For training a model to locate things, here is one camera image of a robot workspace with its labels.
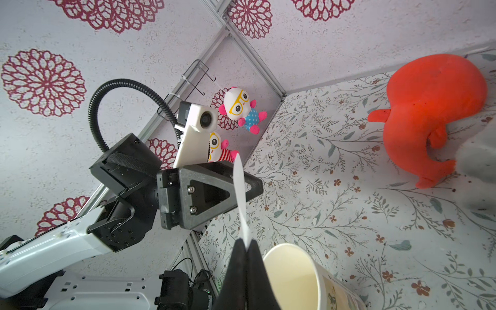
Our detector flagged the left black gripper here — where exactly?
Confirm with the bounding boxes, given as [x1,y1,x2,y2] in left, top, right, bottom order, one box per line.
[87,132,264,253]

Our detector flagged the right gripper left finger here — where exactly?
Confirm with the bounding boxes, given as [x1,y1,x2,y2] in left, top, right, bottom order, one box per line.
[213,239,247,310]

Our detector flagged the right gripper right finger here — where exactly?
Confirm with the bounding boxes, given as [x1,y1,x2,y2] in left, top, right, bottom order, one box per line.
[246,240,280,310]

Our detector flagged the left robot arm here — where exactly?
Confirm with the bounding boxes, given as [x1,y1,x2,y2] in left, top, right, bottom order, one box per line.
[1,134,237,309]

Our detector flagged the lower pink white doll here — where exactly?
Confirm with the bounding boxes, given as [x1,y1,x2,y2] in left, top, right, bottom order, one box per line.
[208,132,238,163]

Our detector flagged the pink white doll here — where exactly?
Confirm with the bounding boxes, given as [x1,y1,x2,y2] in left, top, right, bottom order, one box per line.
[208,132,238,163]
[218,87,268,135]

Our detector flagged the upper pink white doll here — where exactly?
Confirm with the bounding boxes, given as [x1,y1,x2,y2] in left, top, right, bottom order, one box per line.
[218,87,268,135]

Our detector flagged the white grey plush rabbit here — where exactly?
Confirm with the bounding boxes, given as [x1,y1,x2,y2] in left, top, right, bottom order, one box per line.
[453,120,495,216]

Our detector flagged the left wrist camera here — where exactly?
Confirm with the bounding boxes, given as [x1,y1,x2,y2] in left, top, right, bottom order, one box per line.
[173,102,218,169]

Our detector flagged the black wire basket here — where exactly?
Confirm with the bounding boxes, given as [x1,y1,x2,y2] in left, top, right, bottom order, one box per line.
[164,59,216,112]

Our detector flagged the left black corrugated cable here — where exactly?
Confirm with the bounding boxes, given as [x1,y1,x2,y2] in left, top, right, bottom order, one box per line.
[87,78,183,152]

